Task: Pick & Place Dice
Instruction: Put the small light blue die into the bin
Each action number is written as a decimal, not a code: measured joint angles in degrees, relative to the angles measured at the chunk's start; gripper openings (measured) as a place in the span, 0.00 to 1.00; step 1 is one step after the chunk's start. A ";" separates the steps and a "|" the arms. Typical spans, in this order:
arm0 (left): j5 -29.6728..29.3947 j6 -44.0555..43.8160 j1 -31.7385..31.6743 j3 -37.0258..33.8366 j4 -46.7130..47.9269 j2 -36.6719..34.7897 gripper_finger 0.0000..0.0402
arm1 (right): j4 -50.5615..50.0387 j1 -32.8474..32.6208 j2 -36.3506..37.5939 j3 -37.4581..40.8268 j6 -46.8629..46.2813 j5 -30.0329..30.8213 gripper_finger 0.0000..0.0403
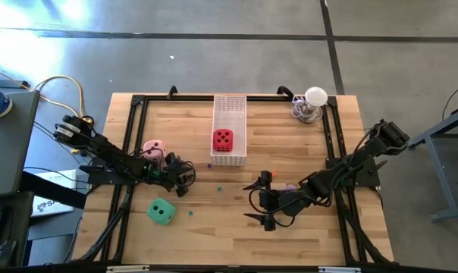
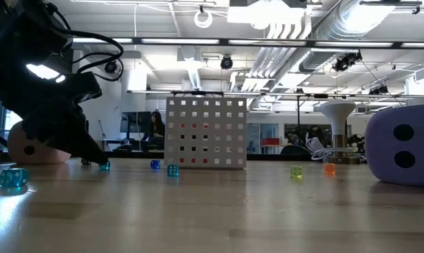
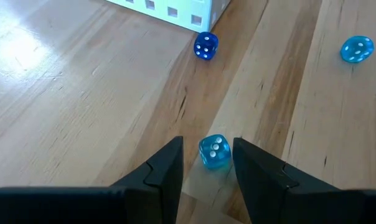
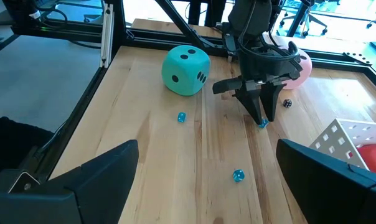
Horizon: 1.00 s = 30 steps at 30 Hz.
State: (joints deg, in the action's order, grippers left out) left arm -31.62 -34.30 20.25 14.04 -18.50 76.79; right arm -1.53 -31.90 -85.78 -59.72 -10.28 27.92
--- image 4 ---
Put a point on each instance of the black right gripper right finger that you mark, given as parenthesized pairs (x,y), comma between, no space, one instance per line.
(331,193)

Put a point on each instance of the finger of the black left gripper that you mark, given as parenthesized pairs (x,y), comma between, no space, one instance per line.
(271,102)
(251,102)

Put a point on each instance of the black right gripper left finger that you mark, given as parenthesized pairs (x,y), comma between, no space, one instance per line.
(82,199)

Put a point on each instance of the small teal die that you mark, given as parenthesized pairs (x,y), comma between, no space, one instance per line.
(238,175)
(181,117)
(263,124)

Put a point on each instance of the large pink foam die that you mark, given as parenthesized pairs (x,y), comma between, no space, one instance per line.
(304,74)

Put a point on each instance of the large green foam die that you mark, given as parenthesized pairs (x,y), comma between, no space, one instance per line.
(181,71)

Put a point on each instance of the small black die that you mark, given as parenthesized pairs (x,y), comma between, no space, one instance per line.
(287,103)

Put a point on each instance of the white perforated basket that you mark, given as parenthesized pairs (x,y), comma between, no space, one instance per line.
(334,140)

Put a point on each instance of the large red foam die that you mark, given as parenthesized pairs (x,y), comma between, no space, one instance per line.
(371,158)

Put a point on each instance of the grey mesh office chair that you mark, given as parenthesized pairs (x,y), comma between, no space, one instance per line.
(303,25)

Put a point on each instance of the black table-level camera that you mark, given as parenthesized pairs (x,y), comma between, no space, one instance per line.
(20,182)

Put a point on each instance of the black aluminium table frame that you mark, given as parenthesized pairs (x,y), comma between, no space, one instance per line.
(163,39)

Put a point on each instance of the silver aluminium bracket strip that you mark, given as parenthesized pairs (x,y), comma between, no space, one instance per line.
(107,34)

